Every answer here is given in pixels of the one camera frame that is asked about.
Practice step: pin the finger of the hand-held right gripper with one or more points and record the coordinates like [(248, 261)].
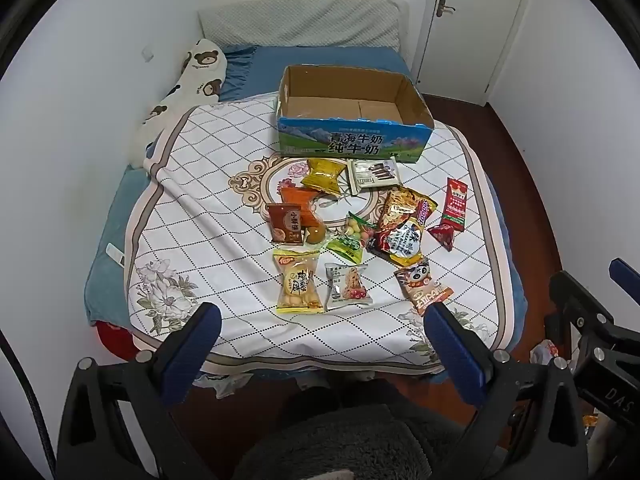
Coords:
[(580, 300), (627, 277)]

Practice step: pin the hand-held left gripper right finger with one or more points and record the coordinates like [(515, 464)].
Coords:
[(450, 345)]

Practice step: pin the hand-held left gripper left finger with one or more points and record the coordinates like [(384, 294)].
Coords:
[(197, 337)]

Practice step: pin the brown panda snack packet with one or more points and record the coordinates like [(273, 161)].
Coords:
[(422, 285)]

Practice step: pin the yellow round biscuit packet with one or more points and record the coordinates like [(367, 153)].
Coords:
[(297, 282)]

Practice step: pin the white oat cookie packet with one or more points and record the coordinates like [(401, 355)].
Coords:
[(347, 286)]

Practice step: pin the red yellow noodle packet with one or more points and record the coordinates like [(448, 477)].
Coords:
[(400, 225)]

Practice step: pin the red stick snack packet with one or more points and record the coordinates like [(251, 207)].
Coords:
[(454, 207)]

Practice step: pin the green candy packet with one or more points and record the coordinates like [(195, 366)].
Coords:
[(350, 240)]

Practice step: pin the small round golden snack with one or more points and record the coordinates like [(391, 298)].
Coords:
[(315, 236)]

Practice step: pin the orange snack packet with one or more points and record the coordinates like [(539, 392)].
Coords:
[(297, 200)]

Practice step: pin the white chocolate biscuit packet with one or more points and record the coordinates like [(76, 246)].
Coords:
[(375, 174)]

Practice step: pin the yellow crinkled snack packet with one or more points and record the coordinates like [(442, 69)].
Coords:
[(325, 175)]

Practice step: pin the printed cardboard box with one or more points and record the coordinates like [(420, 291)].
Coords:
[(350, 142)]

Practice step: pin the white plastic bag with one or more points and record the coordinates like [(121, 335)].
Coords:
[(546, 351)]

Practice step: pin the red cloth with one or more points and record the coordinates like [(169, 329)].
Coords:
[(117, 340)]

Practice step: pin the white fabric tag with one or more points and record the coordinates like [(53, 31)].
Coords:
[(116, 254)]

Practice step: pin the person's dark fleece pants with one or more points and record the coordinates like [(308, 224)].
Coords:
[(350, 430)]

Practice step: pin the white diamond pattern blanket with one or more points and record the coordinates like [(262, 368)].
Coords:
[(215, 200)]

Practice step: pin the bear print pillow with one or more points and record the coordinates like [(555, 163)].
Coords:
[(197, 77)]

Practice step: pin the white door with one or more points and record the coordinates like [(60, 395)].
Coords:
[(480, 25)]

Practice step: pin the grey quilted pillow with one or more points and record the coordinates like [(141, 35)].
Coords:
[(300, 22)]

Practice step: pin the white wall outlet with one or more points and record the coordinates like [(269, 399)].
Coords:
[(147, 54)]

